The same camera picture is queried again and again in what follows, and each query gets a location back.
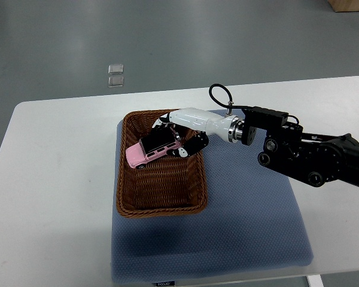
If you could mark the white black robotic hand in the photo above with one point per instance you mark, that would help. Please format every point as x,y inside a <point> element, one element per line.
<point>206,123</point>

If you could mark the pink toy car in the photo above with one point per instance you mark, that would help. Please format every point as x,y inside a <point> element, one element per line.
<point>152,147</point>

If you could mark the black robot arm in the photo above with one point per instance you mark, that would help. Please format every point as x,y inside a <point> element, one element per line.
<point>309,158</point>

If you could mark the brown wicker basket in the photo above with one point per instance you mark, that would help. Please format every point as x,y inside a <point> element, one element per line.
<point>169,186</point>

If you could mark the upper clear floor tile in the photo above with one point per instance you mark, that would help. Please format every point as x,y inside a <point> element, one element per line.
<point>115,69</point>

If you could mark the blue grey foam mat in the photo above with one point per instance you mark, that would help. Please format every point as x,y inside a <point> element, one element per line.
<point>251,222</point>

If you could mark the wooden box corner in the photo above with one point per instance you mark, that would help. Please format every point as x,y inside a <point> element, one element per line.
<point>344,5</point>

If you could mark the white table leg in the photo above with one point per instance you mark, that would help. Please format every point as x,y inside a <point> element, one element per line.
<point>315,281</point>

